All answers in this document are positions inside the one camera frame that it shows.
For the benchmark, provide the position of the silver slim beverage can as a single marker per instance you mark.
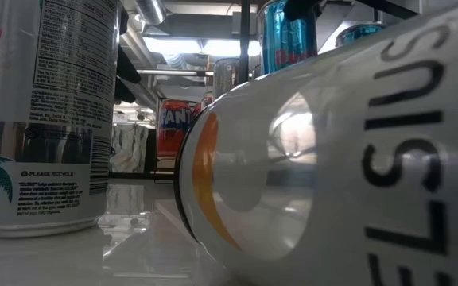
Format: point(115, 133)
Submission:
point(332, 178)

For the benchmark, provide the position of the red soda can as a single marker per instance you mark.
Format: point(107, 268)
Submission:
point(173, 127)

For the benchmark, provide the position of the blue silver Red Bull can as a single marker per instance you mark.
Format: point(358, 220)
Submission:
point(288, 43)

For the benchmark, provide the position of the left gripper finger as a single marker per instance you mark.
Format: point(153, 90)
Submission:
point(127, 67)
point(123, 92)

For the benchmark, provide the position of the wooden shelf black metal frame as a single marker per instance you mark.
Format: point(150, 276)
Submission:
point(245, 39)

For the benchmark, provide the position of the short silver ceiling duct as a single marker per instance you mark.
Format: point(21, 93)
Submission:
point(149, 10)

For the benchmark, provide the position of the black ceiling spotlight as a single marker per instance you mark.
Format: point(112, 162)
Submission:
point(140, 116)

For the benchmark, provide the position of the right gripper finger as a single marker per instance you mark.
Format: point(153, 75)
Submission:
point(300, 8)

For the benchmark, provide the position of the white palm-print Celsius can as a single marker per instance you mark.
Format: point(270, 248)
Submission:
point(54, 159)

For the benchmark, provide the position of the white draped cloth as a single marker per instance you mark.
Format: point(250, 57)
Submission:
point(127, 147)

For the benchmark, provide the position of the white beverage can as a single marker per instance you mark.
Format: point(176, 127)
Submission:
point(226, 75)

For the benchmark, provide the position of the black partition screen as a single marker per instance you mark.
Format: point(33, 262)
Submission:
point(150, 151)

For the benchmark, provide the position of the long ceiling tube light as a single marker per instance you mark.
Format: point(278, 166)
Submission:
point(173, 72)

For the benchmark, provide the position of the bright ceiling light panel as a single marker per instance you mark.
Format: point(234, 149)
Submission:
point(197, 45)

